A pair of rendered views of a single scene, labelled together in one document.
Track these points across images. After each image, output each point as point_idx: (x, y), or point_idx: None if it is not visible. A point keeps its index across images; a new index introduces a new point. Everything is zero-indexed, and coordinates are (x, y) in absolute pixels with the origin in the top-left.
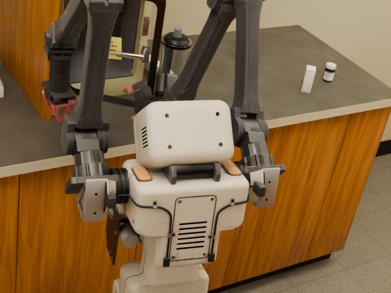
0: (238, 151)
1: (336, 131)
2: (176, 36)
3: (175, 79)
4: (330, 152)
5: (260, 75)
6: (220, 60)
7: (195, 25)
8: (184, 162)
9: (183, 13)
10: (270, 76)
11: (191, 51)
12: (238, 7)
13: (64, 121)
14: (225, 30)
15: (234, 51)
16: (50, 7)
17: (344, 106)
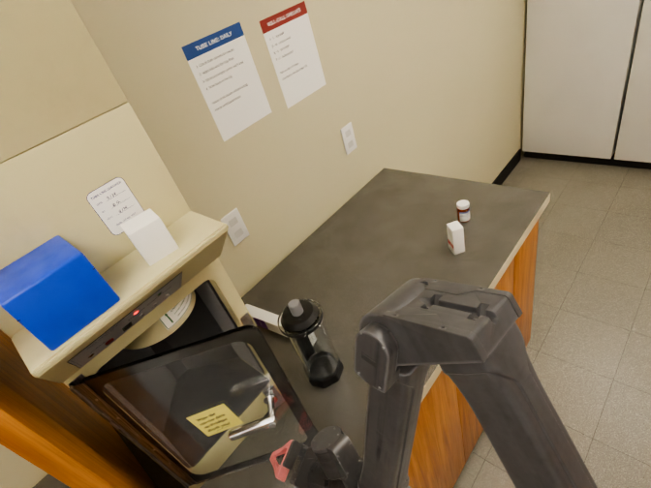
0: (440, 378)
1: (508, 270)
2: (297, 315)
3: (350, 446)
4: (508, 289)
5: (399, 259)
6: (346, 263)
7: (296, 233)
8: None
9: (279, 231)
10: (409, 253)
11: (365, 435)
12: (468, 381)
13: None
14: (423, 386)
15: (351, 240)
16: (59, 479)
17: (513, 246)
